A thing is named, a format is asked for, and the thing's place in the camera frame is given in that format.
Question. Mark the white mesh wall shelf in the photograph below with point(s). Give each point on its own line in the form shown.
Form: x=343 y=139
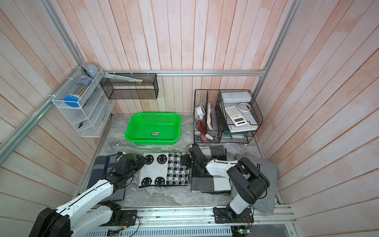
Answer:
x=90 y=118

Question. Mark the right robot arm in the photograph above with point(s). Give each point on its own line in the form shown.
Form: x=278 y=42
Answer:
x=249 y=182

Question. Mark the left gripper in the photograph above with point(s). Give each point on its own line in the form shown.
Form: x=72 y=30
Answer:
x=138 y=165

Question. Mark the blue capped clear tube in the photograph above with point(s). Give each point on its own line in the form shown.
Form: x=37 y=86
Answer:
x=72 y=99

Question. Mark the white flat box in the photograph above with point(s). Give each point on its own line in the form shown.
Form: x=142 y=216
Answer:
x=236 y=97

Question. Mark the black mesh wall basket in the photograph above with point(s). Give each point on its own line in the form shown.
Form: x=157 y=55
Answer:
x=116 y=89

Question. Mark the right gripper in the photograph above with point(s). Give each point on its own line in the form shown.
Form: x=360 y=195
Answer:
x=185 y=161

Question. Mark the grey navy striped scarf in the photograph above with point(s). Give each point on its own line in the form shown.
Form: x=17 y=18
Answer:
x=103 y=165

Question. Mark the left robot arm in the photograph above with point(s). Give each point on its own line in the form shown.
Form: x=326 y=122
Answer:
x=92 y=208

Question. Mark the grey round bowl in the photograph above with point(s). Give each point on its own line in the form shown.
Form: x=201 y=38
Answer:
x=91 y=70

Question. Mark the grey black checkered scarf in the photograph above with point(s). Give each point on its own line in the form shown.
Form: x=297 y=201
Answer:
x=206 y=183

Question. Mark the white calculator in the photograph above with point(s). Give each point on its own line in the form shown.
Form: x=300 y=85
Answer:
x=236 y=116

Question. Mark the black white smiley scarf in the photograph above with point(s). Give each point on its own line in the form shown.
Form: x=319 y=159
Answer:
x=163 y=170

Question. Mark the green plastic basket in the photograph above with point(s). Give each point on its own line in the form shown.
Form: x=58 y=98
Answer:
x=154 y=129

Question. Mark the black wire grid organizer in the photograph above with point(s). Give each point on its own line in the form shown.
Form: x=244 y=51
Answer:
x=225 y=116

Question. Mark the green book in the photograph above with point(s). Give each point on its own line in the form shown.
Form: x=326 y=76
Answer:
x=224 y=127

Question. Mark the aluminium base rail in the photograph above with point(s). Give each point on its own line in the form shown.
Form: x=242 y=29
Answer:
x=197 y=222

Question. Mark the white notebook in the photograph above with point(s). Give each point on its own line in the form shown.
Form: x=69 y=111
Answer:
x=251 y=126

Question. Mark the white tape roll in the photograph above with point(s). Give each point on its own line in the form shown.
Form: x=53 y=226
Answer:
x=200 y=112

